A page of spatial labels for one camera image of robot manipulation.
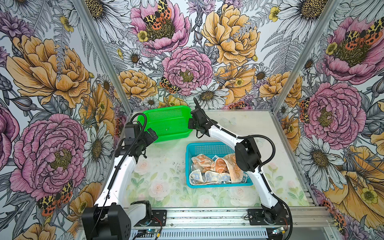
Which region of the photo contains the green plastic basket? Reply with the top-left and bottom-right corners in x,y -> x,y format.
143,106 -> 192,143

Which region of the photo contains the teal plastic basket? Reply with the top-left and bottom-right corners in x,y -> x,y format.
186,142 -> 253,189

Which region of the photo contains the orange bunny towel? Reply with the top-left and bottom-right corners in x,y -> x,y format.
211,158 -> 229,174

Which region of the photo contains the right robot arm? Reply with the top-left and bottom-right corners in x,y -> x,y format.
188,104 -> 293,224

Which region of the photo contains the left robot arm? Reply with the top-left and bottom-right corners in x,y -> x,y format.
82,123 -> 158,240

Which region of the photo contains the cream orange patterned towel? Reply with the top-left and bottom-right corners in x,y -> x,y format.
189,154 -> 248,184

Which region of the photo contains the blue white patterned towel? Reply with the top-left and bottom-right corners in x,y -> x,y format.
189,170 -> 232,186

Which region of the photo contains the green circuit board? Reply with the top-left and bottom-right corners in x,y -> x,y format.
138,229 -> 160,236

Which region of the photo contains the white vented strip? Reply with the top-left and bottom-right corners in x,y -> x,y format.
136,228 -> 269,240

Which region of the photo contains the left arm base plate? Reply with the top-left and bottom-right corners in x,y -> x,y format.
137,210 -> 168,227

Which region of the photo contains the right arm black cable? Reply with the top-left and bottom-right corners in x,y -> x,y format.
193,97 -> 293,240

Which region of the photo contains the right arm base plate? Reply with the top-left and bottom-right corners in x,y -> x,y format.
247,209 -> 291,226

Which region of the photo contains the aluminium front rail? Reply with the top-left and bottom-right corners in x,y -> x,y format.
132,207 -> 334,229

